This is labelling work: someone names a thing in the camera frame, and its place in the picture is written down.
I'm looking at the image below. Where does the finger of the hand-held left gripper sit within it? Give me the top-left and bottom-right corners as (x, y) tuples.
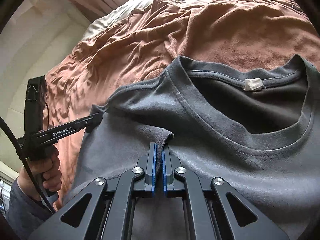
(74, 112), (103, 133)

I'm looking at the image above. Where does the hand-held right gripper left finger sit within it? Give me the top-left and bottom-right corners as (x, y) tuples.
(29, 142), (157, 240)

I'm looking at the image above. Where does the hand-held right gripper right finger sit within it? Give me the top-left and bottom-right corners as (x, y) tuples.
(162, 146), (290, 240)

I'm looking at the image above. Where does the grey t-shirt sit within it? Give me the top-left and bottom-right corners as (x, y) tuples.
(61, 55), (320, 240)

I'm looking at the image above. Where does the person's left forearm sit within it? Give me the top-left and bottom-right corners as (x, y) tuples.
(5, 180), (54, 230)

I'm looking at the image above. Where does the person's left hand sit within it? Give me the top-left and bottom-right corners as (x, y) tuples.
(17, 145), (62, 202)

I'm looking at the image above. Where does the cream padded headboard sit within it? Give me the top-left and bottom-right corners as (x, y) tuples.
(0, 12), (93, 173)

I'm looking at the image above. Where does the brown blanket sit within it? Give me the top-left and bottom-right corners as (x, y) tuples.
(44, 0), (320, 200)

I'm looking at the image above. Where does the black cable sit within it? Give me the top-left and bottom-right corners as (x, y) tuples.
(0, 116), (57, 214)

